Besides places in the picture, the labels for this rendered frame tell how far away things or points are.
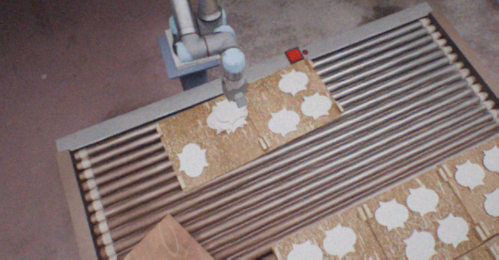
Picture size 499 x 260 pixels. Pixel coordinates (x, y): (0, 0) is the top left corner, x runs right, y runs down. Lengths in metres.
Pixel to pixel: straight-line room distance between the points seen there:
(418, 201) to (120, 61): 2.34
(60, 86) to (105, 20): 0.69
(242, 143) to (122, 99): 1.47
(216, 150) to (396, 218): 0.82
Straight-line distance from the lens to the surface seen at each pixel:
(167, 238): 1.46
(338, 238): 1.58
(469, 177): 1.87
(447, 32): 2.20
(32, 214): 2.85
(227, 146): 1.62
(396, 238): 1.67
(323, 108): 1.72
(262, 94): 1.72
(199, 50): 1.28
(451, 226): 1.77
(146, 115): 1.75
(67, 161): 1.75
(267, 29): 3.09
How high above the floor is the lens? 2.47
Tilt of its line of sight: 67 degrees down
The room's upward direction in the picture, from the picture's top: 4 degrees clockwise
